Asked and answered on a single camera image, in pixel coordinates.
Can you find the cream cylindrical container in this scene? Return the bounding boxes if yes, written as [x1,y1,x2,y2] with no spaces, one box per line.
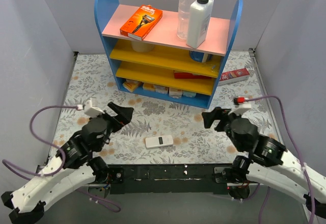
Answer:
[131,41,155,53]

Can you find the blue shelf with coloured boards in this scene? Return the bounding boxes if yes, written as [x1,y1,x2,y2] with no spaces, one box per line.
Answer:
[94,0,243,108]

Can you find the white orange small box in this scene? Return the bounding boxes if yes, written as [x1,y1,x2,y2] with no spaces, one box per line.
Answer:
[169,88,183,99]

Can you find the yellow and white small box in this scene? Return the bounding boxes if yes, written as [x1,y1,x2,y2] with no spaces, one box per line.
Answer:
[123,79,142,93]

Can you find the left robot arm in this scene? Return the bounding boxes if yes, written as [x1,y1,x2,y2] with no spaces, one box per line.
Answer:
[1,100,134,223]

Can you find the red toothpaste box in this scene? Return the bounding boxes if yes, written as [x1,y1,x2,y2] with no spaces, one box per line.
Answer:
[218,68,250,86]

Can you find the orange razor box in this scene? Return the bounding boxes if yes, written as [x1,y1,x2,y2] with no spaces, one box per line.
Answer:
[120,5,163,41]

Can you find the red flat box on shelf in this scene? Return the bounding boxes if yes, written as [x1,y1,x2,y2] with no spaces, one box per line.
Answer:
[174,71,211,79]

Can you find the blue and white tub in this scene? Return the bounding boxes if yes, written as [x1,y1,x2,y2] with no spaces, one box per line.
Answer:
[189,51,212,63]

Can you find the purple cable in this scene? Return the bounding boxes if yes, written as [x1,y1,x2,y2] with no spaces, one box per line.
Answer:
[251,95,319,224]
[2,104,122,213]

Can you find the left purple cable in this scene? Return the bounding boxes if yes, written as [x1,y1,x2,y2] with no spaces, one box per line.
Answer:
[2,104,122,213]

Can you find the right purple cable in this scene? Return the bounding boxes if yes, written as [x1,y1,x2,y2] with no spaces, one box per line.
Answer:
[251,95,319,224]

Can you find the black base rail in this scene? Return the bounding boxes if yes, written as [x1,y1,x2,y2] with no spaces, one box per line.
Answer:
[106,164,252,199]

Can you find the white blue small box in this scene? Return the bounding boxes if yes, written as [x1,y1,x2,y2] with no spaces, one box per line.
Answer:
[182,91,197,98]

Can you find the white remote control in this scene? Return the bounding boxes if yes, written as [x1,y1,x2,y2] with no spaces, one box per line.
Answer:
[145,135,174,149]

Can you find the white bottle with black cap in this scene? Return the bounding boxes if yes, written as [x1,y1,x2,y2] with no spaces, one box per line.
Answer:
[186,0,214,48]

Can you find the floral table mat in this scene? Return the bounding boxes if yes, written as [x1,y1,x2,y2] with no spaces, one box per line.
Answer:
[53,51,281,164]

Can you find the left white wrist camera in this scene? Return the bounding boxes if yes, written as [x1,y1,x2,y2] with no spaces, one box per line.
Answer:
[83,99,104,118]

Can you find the clear plastic water bottle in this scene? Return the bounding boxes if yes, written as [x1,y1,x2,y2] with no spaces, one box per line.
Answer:
[177,0,195,40]

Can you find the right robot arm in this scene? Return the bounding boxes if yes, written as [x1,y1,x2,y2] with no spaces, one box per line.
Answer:
[202,103,325,218]

